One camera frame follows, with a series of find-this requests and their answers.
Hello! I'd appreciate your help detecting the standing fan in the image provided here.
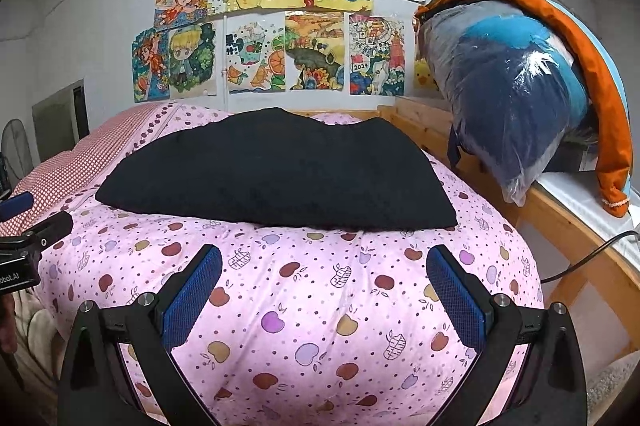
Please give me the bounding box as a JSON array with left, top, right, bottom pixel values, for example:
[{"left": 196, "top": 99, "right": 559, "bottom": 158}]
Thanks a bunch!
[{"left": 0, "top": 118, "right": 28, "bottom": 192}]

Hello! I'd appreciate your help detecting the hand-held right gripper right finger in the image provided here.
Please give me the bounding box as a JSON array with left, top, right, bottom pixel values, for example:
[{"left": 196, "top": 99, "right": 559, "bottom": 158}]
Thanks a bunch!
[{"left": 425, "top": 245, "right": 588, "bottom": 426}]

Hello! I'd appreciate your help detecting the beige fuzzy rug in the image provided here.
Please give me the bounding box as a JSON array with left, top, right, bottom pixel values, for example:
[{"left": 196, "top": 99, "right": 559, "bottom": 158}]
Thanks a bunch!
[{"left": 582, "top": 348, "right": 640, "bottom": 426}]

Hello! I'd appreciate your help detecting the black shirt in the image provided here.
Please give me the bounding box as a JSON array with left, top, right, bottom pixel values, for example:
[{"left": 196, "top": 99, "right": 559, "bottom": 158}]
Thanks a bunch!
[{"left": 95, "top": 107, "right": 458, "bottom": 231}]

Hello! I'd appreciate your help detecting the red checked pillow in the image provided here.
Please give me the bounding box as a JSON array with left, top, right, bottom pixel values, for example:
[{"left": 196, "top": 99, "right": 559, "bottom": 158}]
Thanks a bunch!
[{"left": 10, "top": 103, "right": 166, "bottom": 237}]

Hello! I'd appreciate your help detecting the group of colourful wall drawings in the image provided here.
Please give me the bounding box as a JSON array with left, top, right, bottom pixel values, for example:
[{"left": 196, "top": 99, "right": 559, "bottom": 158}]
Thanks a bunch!
[{"left": 131, "top": 0, "right": 426, "bottom": 103}]

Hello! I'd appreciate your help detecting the orange cloth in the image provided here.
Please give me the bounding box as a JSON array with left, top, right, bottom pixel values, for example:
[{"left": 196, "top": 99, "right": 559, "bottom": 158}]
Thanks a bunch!
[{"left": 412, "top": 0, "right": 633, "bottom": 219}]

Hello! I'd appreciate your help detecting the wooden bed frame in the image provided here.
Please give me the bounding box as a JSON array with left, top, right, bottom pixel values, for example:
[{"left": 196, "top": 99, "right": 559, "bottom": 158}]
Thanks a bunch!
[{"left": 292, "top": 103, "right": 640, "bottom": 354}]

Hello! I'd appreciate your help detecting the white mattress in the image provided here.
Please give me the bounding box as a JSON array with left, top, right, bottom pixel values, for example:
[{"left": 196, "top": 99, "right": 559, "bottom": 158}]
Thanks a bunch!
[{"left": 542, "top": 168, "right": 640, "bottom": 267}]

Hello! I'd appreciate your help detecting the yellow duck plush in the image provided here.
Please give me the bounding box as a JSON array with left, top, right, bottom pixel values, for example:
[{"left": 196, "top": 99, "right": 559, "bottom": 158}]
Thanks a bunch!
[{"left": 414, "top": 58, "right": 441, "bottom": 89}]

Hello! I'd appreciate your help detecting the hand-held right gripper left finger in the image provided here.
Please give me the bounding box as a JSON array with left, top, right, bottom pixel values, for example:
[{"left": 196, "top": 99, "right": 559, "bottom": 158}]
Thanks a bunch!
[{"left": 57, "top": 243, "right": 223, "bottom": 426}]

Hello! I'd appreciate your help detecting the black cable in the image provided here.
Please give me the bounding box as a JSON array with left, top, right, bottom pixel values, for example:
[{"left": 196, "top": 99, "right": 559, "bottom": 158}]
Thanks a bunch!
[{"left": 540, "top": 230, "right": 640, "bottom": 284}]

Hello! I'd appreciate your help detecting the clear plastic bag of bedding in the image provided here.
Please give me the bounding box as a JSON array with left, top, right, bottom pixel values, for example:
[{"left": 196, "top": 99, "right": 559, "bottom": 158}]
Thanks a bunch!
[{"left": 415, "top": 3, "right": 593, "bottom": 207}]

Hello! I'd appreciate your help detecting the pink apple-printed quilt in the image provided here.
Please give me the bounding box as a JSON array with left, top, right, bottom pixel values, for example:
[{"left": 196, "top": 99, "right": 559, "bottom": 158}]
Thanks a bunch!
[{"left": 37, "top": 102, "right": 546, "bottom": 426}]

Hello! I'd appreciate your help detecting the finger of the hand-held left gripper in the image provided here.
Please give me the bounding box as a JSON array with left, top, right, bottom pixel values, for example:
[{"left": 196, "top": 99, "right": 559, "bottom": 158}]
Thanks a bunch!
[
  {"left": 0, "top": 192, "right": 35, "bottom": 223},
  {"left": 22, "top": 210, "right": 75, "bottom": 252}
]

